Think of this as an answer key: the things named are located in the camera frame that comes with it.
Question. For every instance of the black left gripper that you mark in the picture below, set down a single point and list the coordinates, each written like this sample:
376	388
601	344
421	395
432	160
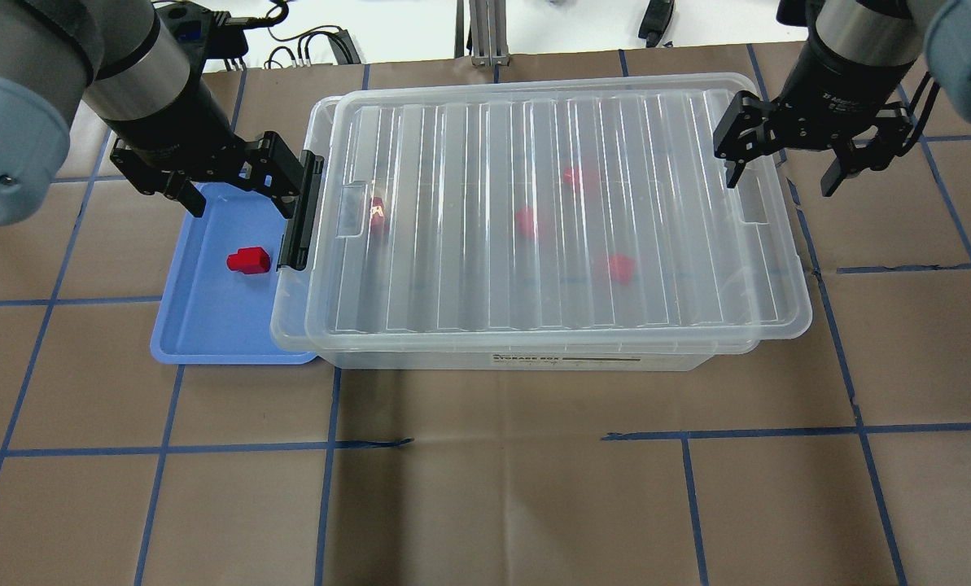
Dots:
177	116

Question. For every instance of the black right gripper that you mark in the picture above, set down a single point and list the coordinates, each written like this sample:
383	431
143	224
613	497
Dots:
833	96

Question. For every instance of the clear plastic box lid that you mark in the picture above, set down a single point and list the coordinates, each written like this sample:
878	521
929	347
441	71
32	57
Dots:
699	100

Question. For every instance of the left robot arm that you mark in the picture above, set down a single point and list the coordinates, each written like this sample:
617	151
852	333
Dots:
139	69

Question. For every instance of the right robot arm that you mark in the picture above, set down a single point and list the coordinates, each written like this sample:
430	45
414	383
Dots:
863	86

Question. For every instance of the clear plastic storage box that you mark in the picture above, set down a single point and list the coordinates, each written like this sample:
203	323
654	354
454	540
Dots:
501	350

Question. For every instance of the blue plastic tray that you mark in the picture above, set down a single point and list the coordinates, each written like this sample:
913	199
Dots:
208	314

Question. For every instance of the red block with white mark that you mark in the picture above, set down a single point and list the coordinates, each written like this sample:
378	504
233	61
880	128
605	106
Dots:
379	222

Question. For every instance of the black box handle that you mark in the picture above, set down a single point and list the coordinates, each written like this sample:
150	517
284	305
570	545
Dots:
298	235

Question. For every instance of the aluminium profile post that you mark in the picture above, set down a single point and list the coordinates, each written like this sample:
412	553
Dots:
488	33

